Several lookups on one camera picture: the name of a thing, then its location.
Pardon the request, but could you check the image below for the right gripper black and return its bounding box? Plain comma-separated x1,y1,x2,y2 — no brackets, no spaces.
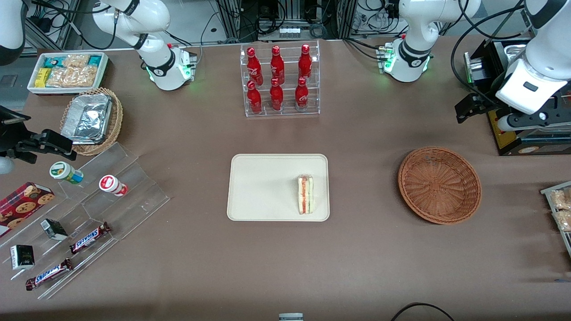
0,106,77,163

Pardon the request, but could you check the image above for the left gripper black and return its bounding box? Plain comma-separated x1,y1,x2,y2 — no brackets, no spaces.
455,94,571,130

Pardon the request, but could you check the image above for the triangular sandwich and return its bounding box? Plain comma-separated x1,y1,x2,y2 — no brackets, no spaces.
298,175,314,215

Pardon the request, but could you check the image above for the silver foil tray stack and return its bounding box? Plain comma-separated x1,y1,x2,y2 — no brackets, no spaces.
61,93,113,145

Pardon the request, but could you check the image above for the light wicker basket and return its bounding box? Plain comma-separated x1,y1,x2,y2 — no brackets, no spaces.
59,87,124,156

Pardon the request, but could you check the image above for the grey metal snack tray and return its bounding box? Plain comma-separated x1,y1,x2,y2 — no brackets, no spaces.
540,181,571,259

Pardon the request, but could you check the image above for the brown round wicker basket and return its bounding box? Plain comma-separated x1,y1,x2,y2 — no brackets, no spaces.
398,147,482,225

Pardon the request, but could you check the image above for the cream plastic serving tray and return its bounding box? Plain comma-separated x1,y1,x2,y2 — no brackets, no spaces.
227,154,330,222

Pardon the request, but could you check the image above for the green lid yoghurt cup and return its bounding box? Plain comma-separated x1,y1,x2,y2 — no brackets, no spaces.
49,161,84,185

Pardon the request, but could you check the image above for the black metal equipment box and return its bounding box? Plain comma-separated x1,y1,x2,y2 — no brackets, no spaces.
463,39,571,156

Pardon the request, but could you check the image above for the clear cracker bag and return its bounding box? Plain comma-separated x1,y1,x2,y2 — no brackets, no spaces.
550,188,571,210
74,66,99,88
62,54,91,69
553,210,571,232
46,67,76,88

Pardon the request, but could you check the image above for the red lid yoghurt cup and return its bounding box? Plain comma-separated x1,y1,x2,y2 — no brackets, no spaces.
99,175,128,197

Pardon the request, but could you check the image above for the red tartan cookie box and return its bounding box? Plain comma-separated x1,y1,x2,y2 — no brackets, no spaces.
0,181,55,238

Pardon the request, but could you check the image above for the white plastic snack bin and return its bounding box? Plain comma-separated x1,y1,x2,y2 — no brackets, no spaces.
27,52,109,95

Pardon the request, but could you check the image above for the small black drink carton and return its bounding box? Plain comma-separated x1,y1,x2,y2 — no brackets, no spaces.
40,218,68,241
10,244,35,271

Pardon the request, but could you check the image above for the clear acrylic stepped shelf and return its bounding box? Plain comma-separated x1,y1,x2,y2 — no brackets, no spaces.
0,142,171,300

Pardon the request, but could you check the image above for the Snickers chocolate bar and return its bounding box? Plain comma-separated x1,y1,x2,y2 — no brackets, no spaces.
25,258,73,291
69,222,111,255

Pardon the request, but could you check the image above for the red cola bottle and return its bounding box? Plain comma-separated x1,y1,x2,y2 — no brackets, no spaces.
298,44,313,82
247,80,262,115
270,45,285,84
247,47,264,86
295,77,309,112
269,78,284,112

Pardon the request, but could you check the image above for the clear acrylic bottle rack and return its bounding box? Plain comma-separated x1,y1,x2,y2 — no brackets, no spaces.
240,40,321,118

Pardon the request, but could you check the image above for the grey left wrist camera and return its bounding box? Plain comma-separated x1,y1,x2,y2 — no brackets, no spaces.
497,115,519,132

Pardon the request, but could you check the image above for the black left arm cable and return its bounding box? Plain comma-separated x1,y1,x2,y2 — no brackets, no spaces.
450,0,529,107

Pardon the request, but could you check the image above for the black table cable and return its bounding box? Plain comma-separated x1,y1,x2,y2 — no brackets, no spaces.
391,302,455,321

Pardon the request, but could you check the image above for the aluminium frame structure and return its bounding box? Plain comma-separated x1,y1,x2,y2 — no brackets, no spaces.
216,0,357,41

